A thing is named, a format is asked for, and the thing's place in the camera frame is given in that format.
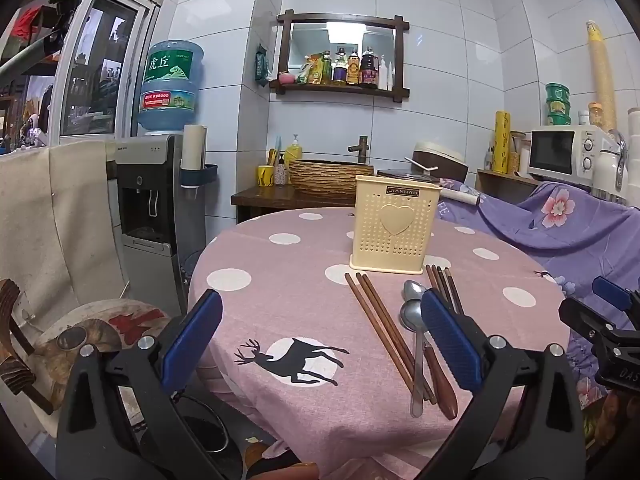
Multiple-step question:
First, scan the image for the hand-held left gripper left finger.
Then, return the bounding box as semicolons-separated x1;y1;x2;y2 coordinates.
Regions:
55;289;236;480

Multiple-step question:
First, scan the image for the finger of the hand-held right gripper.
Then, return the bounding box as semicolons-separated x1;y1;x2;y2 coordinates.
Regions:
591;276;640;315
557;297;632;347

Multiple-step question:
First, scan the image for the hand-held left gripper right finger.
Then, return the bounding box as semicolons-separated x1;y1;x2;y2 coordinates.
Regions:
420;289;586;480

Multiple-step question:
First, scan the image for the cream plastic utensil holder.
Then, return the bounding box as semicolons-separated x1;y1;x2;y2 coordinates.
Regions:
349;175;442;275

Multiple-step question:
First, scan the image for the purple floral cloth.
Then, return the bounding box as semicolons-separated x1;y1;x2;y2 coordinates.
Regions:
435;177;640;413

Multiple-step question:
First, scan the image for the dark pot with rim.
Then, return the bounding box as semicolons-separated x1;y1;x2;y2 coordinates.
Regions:
172;394;232;463

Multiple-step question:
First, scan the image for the round printed cushion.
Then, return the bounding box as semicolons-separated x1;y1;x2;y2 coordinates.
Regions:
30;299;173;397

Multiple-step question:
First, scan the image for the pink polka dot tablecloth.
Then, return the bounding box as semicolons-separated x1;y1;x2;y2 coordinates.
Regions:
187;207;573;477

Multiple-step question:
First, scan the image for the white thermos jug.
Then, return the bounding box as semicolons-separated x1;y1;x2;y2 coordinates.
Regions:
592;130;629;202

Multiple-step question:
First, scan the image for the white microwave oven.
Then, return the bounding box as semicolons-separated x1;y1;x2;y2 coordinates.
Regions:
527;125;610;187

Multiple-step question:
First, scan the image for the wooden box shelf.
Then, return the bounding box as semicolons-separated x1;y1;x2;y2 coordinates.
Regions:
475;167;543;206

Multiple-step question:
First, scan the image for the dark wooden counter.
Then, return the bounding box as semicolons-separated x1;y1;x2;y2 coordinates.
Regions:
231;184;362;225

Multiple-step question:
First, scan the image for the grey water dispenser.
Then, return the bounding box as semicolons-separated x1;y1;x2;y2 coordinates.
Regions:
115;132;208;317

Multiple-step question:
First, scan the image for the dark wooden chair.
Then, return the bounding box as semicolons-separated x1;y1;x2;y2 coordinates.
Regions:
0;279;56;417

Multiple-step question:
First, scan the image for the beige draped cloth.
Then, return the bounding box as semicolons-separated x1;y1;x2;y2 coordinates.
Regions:
0;139;127;322

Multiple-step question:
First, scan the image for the white brown rice cooker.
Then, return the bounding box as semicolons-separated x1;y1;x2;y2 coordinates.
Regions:
412;141;469;184

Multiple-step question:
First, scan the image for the paper cup dispenser tube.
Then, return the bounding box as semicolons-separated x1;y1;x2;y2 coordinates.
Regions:
180;124;219;190

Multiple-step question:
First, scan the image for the woven basket sink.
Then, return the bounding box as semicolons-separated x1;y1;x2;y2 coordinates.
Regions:
288;159;375;199

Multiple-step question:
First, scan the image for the brass faucet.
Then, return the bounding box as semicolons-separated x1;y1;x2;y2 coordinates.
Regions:
348;135;372;164

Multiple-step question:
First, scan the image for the yellow soap pump bottle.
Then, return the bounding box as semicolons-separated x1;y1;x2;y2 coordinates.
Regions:
284;134;304;173

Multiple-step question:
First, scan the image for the tall yellow roll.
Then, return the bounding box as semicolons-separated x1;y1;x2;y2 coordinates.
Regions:
585;20;619;132

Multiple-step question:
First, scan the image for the blue water jug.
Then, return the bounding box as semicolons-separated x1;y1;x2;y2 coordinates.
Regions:
136;40;205;136

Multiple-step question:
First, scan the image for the wooden framed mirror shelf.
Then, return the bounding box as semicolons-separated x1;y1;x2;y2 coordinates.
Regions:
269;9;411;102

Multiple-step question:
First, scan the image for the green hanging packet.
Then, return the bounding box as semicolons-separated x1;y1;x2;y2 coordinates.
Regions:
254;44;270;88

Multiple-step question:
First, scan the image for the dark soy sauce bottle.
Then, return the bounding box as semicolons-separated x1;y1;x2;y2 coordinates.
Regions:
360;46;378;87

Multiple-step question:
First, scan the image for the yellow green seasoning packet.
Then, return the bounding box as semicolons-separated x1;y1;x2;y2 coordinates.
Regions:
296;54;323;85

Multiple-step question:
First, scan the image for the wooden-handled metal spoon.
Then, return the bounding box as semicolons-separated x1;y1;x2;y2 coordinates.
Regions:
403;280;459;421

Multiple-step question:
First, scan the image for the white pan with handle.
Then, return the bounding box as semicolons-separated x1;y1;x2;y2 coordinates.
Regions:
376;166;482;207

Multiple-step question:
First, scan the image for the glass door with metal frame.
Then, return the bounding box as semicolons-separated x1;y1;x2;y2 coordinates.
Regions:
52;0;162;142

